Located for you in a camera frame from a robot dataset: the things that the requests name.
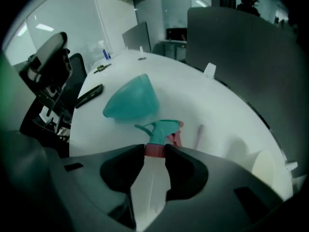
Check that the teal spray bottle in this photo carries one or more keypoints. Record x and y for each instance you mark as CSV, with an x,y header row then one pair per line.
x,y
135,98

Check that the black office chair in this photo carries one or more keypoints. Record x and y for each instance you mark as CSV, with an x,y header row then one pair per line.
x,y
78,69

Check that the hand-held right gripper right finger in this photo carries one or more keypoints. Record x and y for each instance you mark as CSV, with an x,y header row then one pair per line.
x,y
217,178

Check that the small olive black tool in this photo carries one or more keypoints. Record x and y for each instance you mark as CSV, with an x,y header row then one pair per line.
x,y
102,68

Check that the white partition bracket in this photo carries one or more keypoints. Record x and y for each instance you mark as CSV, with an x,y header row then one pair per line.
x,y
210,70
141,49
291,165

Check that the small grey desk partition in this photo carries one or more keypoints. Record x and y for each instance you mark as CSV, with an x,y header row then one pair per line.
x,y
137,37

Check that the black flat case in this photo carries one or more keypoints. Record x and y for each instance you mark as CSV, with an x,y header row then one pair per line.
x,y
89,95

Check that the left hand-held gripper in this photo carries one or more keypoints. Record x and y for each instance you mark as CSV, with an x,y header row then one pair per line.
x,y
48,91

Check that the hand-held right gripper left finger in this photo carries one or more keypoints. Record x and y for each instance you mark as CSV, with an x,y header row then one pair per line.
x,y
82,170

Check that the dark monitor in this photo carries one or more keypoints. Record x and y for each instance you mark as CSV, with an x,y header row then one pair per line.
x,y
176,34

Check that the pale pink stick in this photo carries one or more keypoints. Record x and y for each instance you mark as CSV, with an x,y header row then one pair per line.
x,y
199,136

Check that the large grey desk partition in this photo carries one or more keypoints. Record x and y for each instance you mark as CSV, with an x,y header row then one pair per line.
x,y
241,52

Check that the blue bottle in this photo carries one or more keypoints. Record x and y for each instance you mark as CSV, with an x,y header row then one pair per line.
x,y
106,54

